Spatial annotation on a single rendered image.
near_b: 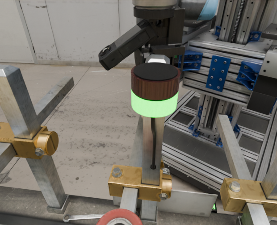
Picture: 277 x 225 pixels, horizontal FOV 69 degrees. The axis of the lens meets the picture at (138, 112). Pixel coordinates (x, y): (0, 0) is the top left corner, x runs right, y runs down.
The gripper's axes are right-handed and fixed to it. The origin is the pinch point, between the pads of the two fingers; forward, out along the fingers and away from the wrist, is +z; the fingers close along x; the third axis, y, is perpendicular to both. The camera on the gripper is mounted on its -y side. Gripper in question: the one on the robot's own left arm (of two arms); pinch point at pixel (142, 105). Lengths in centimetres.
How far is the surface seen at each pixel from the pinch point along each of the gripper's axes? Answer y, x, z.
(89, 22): -12, 271, 36
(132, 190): -5.4, -12.9, 12.3
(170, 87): -1.1, -18.4, -14.5
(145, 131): -2.4, -12.4, -3.2
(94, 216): -15.2, -8.2, 27.6
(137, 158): -2.5, -4.6, 12.4
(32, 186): -65, 61, 98
